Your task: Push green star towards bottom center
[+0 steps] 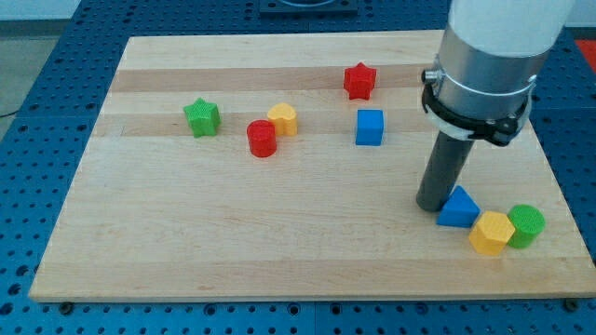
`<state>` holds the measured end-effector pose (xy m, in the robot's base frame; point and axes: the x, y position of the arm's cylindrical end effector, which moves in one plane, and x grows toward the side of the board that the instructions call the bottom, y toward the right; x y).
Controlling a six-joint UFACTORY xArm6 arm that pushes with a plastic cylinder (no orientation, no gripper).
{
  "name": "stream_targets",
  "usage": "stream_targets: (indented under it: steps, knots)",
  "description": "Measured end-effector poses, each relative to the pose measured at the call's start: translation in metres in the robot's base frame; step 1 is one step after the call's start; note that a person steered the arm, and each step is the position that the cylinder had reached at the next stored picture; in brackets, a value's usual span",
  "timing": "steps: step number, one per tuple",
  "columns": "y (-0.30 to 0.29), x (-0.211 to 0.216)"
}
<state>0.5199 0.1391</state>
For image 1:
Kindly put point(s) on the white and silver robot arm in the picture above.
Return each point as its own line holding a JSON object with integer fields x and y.
{"x": 482, "y": 78}

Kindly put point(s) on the red star block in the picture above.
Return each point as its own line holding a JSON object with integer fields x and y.
{"x": 359, "y": 81}

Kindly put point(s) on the green star block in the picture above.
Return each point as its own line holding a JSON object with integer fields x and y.
{"x": 203, "y": 118}

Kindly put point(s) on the wooden board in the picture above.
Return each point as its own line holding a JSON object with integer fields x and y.
{"x": 154, "y": 214}

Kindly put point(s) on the red cylinder block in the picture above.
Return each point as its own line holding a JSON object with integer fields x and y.
{"x": 262, "y": 138}

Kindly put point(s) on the yellow heart block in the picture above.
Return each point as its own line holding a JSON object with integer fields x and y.
{"x": 284, "y": 118}

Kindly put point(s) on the blue cube block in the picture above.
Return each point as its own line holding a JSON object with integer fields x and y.
{"x": 370, "y": 127}

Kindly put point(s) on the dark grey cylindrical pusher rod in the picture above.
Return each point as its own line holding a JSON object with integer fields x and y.
{"x": 443, "y": 168}

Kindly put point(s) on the blue triangle block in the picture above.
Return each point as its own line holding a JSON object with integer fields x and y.
{"x": 460, "y": 210}

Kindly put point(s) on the yellow hexagon block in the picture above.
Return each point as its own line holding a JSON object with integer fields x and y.
{"x": 490, "y": 233}

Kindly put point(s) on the green cylinder block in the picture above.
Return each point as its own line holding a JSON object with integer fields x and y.
{"x": 528, "y": 222}

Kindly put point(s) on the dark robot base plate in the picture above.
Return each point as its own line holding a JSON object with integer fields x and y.
{"x": 307, "y": 7}

